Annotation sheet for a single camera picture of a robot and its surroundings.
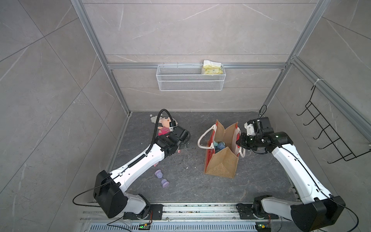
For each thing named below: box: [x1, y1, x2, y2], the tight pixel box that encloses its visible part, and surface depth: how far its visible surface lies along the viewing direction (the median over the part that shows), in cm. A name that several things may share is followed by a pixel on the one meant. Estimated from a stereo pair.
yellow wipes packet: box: [202, 59, 224, 75], surface depth 87 cm
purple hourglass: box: [154, 169, 170, 189], surface depth 85 cm
